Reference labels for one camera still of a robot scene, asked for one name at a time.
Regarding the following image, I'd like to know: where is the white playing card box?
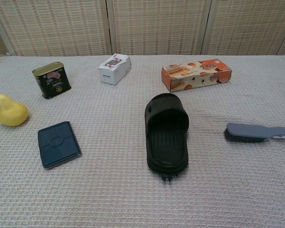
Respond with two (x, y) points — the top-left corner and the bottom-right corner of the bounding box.
(97, 53), (132, 86)

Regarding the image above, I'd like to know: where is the dark blue rectangular lid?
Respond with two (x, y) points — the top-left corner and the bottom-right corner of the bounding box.
(37, 121), (83, 171)

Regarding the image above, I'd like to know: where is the grey cleaning brush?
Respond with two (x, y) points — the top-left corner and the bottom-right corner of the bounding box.
(223, 122), (285, 144)

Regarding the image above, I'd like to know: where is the yellow pear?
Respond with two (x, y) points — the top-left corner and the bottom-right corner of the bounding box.
(0, 91), (29, 127)

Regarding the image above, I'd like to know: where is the black rubber slipper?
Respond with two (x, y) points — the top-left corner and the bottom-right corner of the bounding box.
(144, 93), (190, 184)

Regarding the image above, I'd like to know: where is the beige waffle weave tablecloth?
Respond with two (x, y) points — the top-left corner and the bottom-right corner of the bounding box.
(0, 55), (285, 228)

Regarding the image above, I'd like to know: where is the woven bamboo screen panel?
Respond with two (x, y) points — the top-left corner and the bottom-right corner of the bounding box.
(108, 0), (213, 57)
(201, 0), (285, 56)
(0, 0), (111, 57)

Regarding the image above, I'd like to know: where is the orange snack cake box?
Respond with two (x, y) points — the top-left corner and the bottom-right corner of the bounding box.
(161, 58), (233, 93)

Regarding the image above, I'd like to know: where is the black luncheon meat can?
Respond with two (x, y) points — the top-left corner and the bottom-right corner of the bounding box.
(32, 61), (72, 100)

